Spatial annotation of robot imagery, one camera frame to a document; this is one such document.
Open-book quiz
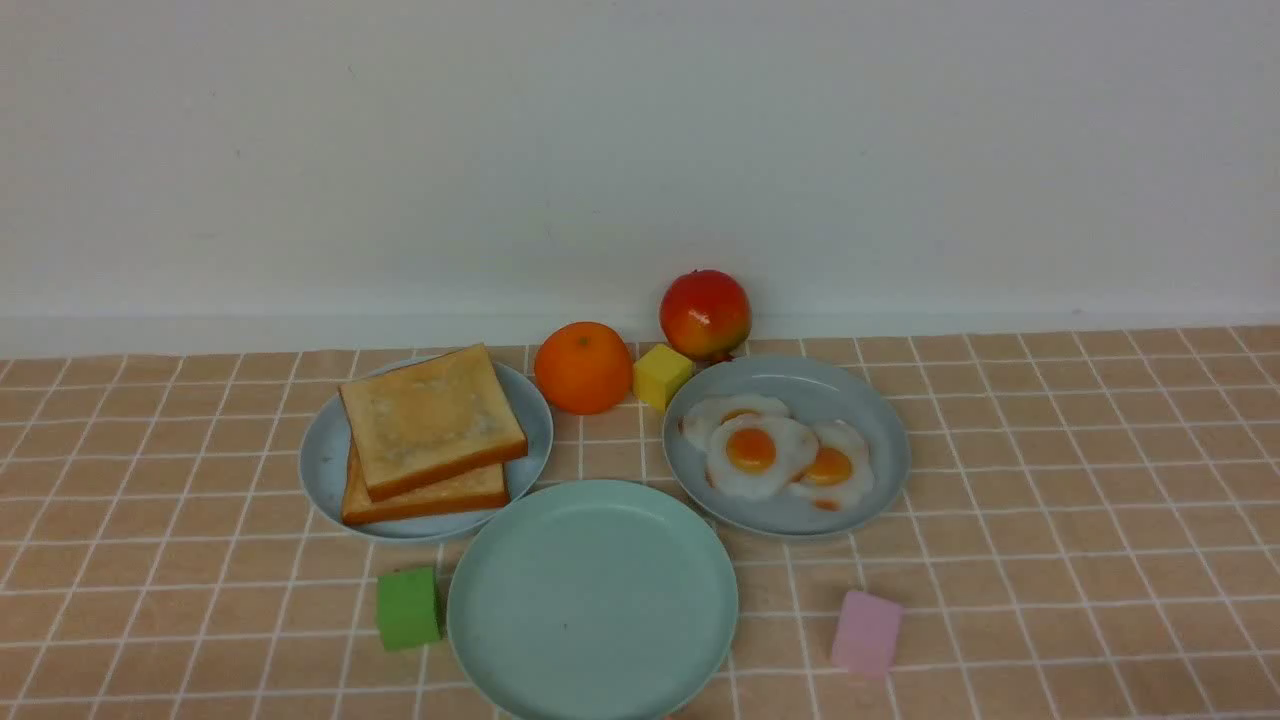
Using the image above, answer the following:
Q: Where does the fried egg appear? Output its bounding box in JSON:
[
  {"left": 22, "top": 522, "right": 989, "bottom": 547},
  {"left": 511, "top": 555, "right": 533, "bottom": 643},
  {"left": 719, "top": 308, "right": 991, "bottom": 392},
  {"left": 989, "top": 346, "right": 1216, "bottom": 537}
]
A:
[
  {"left": 787, "top": 420, "right": 876, "bottom": 512},
  {"left": 705, "top": 414, "right": 820, "bottom": 501},
  {"left": 677, "top": 393, "right": 792, "bottom": 452}
]

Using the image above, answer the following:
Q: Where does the toast slice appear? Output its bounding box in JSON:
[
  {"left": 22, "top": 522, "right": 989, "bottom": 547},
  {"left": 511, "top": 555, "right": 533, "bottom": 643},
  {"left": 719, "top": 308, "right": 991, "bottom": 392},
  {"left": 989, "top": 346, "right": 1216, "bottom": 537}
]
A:
[
  {"left": 340, "top": 443, "right": 509, "bottom": 527},
  {"left": 338, "top": 345, "right": 529, "bottom": 501}
]

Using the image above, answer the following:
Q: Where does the yellow cube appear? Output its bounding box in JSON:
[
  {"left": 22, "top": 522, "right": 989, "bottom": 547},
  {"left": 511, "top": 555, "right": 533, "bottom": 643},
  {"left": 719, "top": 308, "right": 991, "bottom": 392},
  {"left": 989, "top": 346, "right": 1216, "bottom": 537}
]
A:
[{"left": 632, "top": 345, "right": 695, "bottom": 413}]

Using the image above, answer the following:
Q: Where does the orange fruit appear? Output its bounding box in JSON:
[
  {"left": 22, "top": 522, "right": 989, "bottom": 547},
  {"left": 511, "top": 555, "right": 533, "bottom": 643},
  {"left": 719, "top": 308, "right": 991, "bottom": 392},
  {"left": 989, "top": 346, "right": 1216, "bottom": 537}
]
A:
[{"left": 532, "top": 322, "right": 634, "bottom": 416}]

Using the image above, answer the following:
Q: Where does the red apple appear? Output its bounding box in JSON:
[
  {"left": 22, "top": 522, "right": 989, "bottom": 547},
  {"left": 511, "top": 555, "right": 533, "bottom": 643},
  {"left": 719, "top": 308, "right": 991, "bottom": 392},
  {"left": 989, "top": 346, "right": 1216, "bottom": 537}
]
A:
[{"left": 658, "top": 269, "right": 753, "bottom": 364}]

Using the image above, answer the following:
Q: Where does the grey-blue egg plate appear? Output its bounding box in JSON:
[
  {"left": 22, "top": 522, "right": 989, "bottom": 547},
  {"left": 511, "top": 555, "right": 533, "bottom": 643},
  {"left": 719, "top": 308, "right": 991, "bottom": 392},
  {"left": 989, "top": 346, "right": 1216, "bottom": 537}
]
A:
[{"left": 662, "top": 355, "right": 911, "bottom": 541}]

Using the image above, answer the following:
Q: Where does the teal empty centre plate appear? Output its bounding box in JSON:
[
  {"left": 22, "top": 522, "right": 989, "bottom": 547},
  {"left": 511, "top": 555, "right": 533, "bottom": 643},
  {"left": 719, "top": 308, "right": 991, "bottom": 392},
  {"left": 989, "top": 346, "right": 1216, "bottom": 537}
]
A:
[{"left": 445, "top": 479, "right": 739, "bottom": 719}]

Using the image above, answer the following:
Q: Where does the light blue bread plate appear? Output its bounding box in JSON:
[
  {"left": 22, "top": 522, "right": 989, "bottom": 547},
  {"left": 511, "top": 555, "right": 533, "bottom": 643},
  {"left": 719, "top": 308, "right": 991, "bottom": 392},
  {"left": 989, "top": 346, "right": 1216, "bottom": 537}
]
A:
[{"left": 298, "top": 361, "right": 556, "bottom": 544}]

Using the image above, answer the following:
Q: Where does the green cube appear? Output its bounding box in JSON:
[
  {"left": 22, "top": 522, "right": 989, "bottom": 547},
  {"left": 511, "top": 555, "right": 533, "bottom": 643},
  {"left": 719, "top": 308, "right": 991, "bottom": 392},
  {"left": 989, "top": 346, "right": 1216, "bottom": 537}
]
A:
[{"left": 375, "top": 566, "right": 444, "bottom": 652}]

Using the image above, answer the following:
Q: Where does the pink cube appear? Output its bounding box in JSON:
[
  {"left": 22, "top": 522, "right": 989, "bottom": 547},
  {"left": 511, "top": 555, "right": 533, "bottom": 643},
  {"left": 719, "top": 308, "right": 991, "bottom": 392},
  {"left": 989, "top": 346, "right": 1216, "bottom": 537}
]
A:
[{"left": 829, "top": 591, "right": 904, "bottom": 680}]

